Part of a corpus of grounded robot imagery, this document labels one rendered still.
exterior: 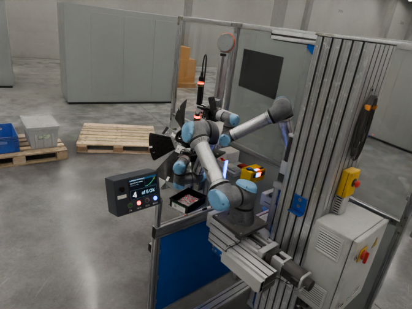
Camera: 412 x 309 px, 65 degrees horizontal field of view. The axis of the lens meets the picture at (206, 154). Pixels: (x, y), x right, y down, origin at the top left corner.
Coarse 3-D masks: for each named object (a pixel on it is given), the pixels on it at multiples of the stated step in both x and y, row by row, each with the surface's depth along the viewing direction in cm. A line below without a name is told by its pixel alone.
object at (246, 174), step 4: (256, 164) 246; (244, 168) 236; (256, 168) 239; (244, 172) 236; (248, 172) 232; (252, 172) 231; (256, 172) 234; (240, 176) 239; (244, 176) 236; (248, 176) 233; (252, 176) 232; (260, 176) 239; (252, 180) 234; (256, 180) 238
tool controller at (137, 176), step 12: (108, 180) 163; (120, 180) 160; (132, 180) 165; (144, 180) 169; (156, 180) 174; (108, 192) 165; (120, 192) 161; (144, 192) 170; (156, 192) 175; (108, 204) 168; (120, 204) 162; (132, 204) 166; (144, 204) 171; (156, 204) 176
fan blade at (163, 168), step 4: (176, 152) 241; (172, 156) 240; (176, 156) 240; (168, 160) 239; (172, 160) 239; (176, 160) 239; (164, 164) 238; (168, 164) 238; (172, 164) 238; (160, 168) 237; (164, 168) 237; (168, 168) 237; (172, 168) 237; (160, 172) 237; (164, 172) 236; (168, 172) 236; (172, 172) 236; (160, 176) 236; (164, 176) 235; (168, 176) 235; (172, 176) 235; (168, 180) 234; (172, 180) 234
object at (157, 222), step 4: (160, 204) 188; (156, 208) 188; (160, 208) 188; (156, 212) 189; (160, 212) 189; (156, 216) 190; (160, 216) 191; (156, 220) 190; (160, 220) 192; (156, 224) 191; (160, 224) 193
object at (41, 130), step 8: (24, 120) 447; (32, 120) 452; (40, 120) 456; (48, 120) 460; (24, 128) 458; (32, 128) 426; (40, 128) 432; (48, 128) 437; (56, 128) 444; (32, 136) 431; (40, 136) 437; (48, 136) 443; (56, 136) 450; (32, 144) 436; (40, 144) 442; (48, 144) 449; (56, 144) 455
